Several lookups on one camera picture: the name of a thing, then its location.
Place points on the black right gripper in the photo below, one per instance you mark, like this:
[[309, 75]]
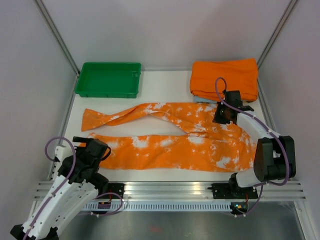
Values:
[[217, 118]]

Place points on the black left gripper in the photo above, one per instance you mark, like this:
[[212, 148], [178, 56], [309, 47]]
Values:
[[79, 149]]

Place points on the orange white tie-dye trousers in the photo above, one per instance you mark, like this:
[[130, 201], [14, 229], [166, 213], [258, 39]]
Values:
[[204, 146]]

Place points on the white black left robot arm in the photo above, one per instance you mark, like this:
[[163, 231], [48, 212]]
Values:
[[77, 183]]

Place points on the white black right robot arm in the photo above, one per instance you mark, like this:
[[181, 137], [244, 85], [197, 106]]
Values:
[[274, 159]]

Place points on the folded plain orange trousers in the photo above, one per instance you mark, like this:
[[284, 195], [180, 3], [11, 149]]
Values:
[[240, 75]]

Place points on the folded light blue cloth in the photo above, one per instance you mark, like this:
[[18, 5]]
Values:
[[202, 100]]

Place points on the green plastic tray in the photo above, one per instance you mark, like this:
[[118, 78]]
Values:
[[109, 80]]

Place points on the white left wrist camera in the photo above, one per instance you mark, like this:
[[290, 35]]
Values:
[[61, 152]]

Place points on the white slotted cable duct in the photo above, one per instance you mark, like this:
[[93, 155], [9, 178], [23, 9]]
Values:
[[175, 206]]

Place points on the aluminium mounting rail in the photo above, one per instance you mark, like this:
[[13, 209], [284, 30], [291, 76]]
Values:
[[165, 191]]

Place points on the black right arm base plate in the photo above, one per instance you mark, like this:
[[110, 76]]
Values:
[[223, 191]]

